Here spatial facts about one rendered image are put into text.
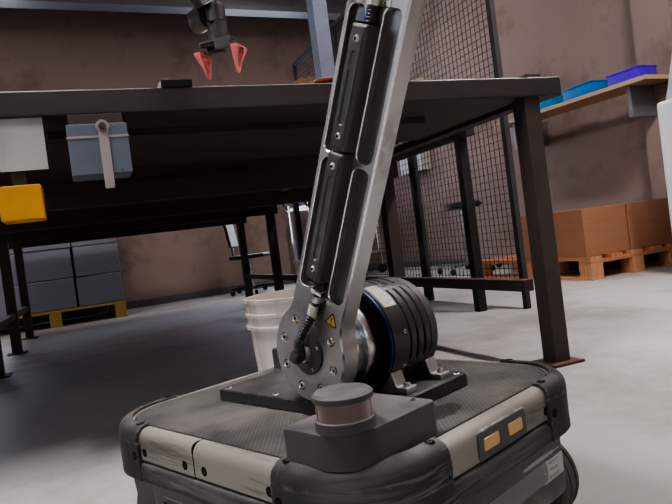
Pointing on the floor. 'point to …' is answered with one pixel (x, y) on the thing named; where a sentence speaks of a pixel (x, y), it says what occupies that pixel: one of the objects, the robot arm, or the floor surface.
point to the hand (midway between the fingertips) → (223, 73)
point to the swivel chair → (240, 257)
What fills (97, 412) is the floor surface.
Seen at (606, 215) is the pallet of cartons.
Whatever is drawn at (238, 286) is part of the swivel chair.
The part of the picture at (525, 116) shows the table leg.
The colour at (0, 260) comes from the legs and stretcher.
